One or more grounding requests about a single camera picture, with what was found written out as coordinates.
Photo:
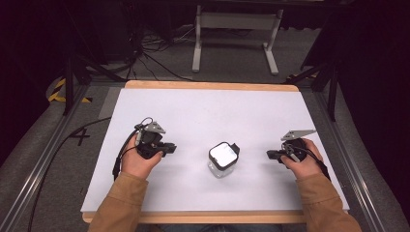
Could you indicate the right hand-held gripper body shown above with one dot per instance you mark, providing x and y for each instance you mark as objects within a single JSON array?
[{"x": 295, "y": 145}]

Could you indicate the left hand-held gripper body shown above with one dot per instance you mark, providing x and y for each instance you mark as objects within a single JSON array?
[{"x": 149, "y": 138}]

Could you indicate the clear jar with black lid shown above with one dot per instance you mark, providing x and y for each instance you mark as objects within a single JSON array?
[{"x": 223, "y": 159}]

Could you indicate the person's right hand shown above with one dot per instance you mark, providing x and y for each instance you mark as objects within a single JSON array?
[{"x": 303, "y": 164}]

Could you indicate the person's left hand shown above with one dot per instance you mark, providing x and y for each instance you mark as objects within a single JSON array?
[{"x": 138, "y": 161}]

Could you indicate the black tripod stand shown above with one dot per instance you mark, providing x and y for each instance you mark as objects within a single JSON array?
[
  {"x": 80, "y": 67},
  {"x": 325, "y": 77}
]

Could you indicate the yellow black hazard tape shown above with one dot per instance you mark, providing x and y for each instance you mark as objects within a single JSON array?
[{"x": 63, "y": 92}]

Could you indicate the white metal stand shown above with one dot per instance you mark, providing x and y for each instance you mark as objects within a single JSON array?
[{"x": 237, "y": 35}]

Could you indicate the aluminium rail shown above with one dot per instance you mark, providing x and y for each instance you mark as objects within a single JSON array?
[
  {"x": 35, "y": 161},
  {"x": 351, "y": 161}
]

